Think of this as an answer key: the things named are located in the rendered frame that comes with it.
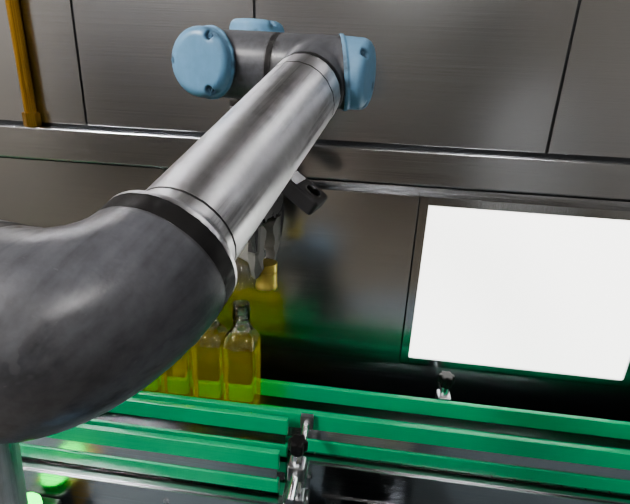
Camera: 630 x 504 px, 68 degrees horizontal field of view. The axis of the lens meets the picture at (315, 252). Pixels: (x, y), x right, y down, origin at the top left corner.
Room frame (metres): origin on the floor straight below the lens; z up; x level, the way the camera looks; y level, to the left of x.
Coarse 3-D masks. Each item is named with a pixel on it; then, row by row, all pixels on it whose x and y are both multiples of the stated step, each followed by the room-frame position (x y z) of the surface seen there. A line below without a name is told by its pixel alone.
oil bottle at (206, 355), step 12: (204, 336) 0.68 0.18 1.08; (216, 336) 0.68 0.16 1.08; (192, 348) 0.68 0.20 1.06; (204, 348) 0.68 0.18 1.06; (216, 348) 0.67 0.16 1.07; (192, 360) 0.68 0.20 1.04; (204, 360) 0.68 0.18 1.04; (216, 360) 0.67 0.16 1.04; (192, 372) 0.68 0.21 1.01; (204, 372) 0.68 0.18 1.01; (216, 372) 0.67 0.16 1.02; (192, 384) 0.68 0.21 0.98; (204, 384) 0.68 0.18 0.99; (216, 384) 0.67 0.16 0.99; (204, 396) 0.68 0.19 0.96; (216, 396) 0.67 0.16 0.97
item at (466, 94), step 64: (0, 0) 0.90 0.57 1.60; (64, 0) 0.88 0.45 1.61; (128, 0) 0.87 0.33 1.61; (192, 0) 0.86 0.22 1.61; (256, 0) 0.85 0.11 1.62; (320, 0) 0.83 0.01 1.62; (384, 0) 0.82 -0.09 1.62; (448, 0) 0.81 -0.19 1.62; (512, 0) 0.80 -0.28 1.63; (576, 0) 0.79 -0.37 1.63; (0, 64) 0.90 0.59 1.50; (64, 64) 0.89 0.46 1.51; (128, 64) 0.87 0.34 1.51; (384, 64) 0.82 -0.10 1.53; (448, 64) 0.81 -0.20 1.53; (512, 64) 0.80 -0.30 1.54; (576, 64) 0.79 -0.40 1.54; (0, 128) 0.88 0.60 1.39; (64, 128) 0.87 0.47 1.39; (128, 128) 0.88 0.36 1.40; (192, 128) 0.86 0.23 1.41; (384, 128) 0.82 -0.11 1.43; (448, 128) 0.81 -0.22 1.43; (512, 128) 0.80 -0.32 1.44; (576, 128) 0.79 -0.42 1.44; (0, 192) 0.91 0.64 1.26; (64, 192) 0.89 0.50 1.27; (448, 192) 0.81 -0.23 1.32; (512, 192) 0.80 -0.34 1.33; (576, 192) 0.76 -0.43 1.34; (320, 384) 0.83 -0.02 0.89; (384, 384) 0.82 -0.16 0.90; (512, 384) 0.79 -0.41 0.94; (576, 384) 0.77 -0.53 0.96
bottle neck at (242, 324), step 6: (240, 300) 0.71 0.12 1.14; (246, 300) 0.71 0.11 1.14; (234, 306) 0.69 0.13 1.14; (240, 306) 0.69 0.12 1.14; (246, 306) 0.69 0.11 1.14; (234, 312) 0.69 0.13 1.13; (240, 312) 0.68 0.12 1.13; (246, 312) 0.69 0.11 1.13; (234, 318) 0.69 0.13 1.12; (240, 318) 0.68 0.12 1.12; (246, 318) 0.69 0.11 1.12; (234, 324) 0.69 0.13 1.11; (240, 324) 0.68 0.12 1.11; (246, 324) 0.69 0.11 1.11; (234, 330) 0.69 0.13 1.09; (240, 330) 0.68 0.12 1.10; (246, 330) 0.69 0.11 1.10
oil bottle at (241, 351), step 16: (240, 336) 0.68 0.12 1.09; (256, 336) 0.70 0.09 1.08; (224, 352) 0.67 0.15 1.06; (240, 352) 0.67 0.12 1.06; (256, 352) 0.69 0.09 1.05; (224, 368) 0.67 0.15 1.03; (240, 368) 0.67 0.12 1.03; (256, 368) 0.69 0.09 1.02; (224, 384) 0.67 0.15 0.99; (240, 384) 0.67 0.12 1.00; (256, 384) 0.69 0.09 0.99; (224, 400) 0.68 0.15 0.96; (240, 400) 0.67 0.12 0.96; (256, 400) 0.69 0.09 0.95
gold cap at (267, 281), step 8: (264, 264) 0.67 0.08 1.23; (272, 264) 0.67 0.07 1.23; (264, 272) 0.66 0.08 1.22; (272, 272) 0.67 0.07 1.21; (256, 280) 0.67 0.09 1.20; (264, 280) 0.66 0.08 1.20; (272, 280) 0.67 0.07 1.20; (256, 288) 0.67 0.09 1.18; (264, 288) 0.66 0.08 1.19; (272, 288) 0.67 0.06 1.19
